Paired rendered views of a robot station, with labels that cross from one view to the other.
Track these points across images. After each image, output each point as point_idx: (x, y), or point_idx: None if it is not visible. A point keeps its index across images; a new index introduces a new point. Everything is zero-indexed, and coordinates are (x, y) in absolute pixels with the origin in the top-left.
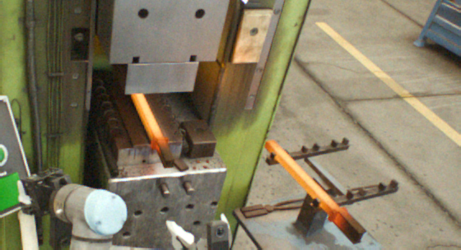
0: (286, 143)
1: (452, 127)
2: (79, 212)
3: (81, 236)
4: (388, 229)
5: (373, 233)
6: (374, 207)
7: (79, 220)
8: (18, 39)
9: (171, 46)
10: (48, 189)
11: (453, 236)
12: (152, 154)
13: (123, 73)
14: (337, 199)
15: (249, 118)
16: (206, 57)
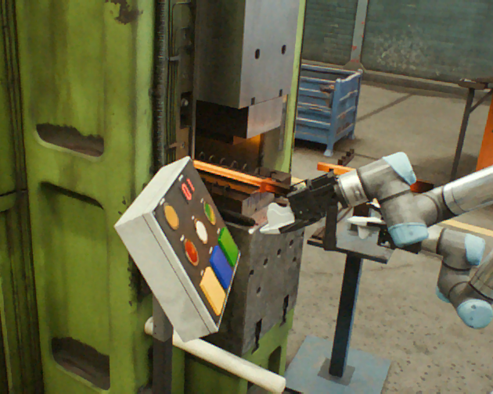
0: None
1: (299, 178)
2: (387, 175)
3: (401, 191)
4: (329, 256)
5: (323, 262)
6: (308, 246)
7: (391, 181)
8: (148, 113)
9: (270, 83)
10: (322, 189)
11: None
12: (260, 199)
13: (239, 119)
14: None
15: (281, 159)
16: (286, 90)
